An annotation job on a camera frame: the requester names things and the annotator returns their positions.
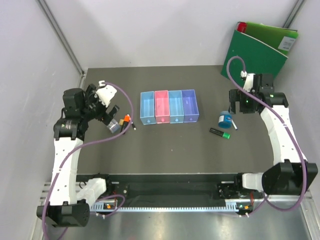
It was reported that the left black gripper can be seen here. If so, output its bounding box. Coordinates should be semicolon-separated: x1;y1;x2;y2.
80;84;119;125

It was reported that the clear paper clip jar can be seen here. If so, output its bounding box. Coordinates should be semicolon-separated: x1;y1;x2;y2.
107;119;121;134

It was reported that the green ring binder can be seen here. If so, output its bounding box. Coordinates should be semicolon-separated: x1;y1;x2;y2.
220;21;288;78

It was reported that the light blue drawer bin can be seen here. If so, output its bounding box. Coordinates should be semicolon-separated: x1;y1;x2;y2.
140;91;156;125

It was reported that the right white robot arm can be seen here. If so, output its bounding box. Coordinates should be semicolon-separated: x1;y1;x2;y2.
229;71;318;198

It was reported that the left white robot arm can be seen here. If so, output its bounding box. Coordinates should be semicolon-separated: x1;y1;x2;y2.
36;83;119;228

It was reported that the blue white marker pen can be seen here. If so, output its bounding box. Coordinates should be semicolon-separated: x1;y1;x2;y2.
231;120;238;130

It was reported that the blue round tub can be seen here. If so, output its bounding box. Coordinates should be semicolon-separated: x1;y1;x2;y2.
218;111;232;129

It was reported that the orange black highlighter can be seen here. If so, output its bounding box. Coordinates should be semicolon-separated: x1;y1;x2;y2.
120;114;131;133

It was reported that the green black highlighter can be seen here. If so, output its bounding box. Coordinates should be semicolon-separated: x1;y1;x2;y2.
209;127;231;139

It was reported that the purple drawer bin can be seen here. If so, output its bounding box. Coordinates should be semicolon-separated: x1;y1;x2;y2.
181;89;200;123

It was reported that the pink drawer bin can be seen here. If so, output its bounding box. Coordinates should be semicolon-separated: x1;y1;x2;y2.
154;90;170;124

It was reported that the light green folder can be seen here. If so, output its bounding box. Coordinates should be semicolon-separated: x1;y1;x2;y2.
245;22;299;55

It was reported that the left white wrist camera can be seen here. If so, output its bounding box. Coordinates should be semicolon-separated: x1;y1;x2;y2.
95;80;117;108

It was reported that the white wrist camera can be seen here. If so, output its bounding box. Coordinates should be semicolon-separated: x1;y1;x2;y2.
240;70;256;93
95;80;117;108

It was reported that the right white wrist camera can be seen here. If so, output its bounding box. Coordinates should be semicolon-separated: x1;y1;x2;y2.
240;70;256;93

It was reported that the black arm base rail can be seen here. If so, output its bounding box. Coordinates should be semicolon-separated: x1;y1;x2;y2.
77;173;262;207

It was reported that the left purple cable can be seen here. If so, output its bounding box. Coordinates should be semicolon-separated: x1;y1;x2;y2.
41;81;135;240

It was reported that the grey slotted cable duct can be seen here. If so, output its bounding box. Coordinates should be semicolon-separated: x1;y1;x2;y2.
90;199;253;215

